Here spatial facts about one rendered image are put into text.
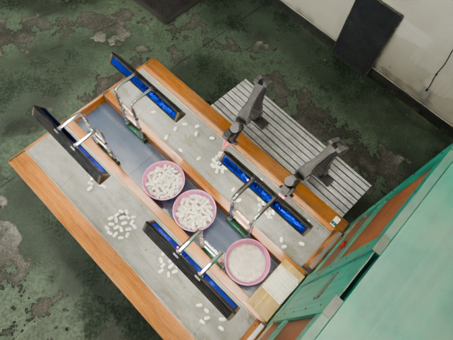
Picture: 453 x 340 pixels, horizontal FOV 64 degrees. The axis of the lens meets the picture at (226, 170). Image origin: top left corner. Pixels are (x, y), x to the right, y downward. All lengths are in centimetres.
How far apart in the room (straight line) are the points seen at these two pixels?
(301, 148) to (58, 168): 161
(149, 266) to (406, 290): 142
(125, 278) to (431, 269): 154
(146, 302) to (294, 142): 142
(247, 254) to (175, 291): 46
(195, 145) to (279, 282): 102
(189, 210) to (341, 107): 202
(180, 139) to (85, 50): 193
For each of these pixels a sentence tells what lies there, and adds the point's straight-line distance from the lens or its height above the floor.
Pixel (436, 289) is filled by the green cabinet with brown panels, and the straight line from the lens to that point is 128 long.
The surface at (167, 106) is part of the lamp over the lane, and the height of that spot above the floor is 109.
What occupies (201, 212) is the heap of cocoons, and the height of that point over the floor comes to 74.
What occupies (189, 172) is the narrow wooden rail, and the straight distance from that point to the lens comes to 231.
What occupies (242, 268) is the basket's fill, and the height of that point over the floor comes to 73.
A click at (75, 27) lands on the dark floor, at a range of 433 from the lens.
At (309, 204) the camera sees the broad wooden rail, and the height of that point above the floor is 77.
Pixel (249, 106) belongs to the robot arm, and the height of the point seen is 104.
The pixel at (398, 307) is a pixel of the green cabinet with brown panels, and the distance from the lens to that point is 122.
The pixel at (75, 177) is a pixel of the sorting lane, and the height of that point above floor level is 74.
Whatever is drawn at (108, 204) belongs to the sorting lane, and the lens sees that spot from 234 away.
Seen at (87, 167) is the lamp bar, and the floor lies 108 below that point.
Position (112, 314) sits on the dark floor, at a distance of 297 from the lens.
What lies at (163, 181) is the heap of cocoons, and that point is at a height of 72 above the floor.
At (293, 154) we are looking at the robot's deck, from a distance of 254.
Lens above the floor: 287
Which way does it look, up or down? 66 degrees down
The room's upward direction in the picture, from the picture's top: 6 degrees clockwise
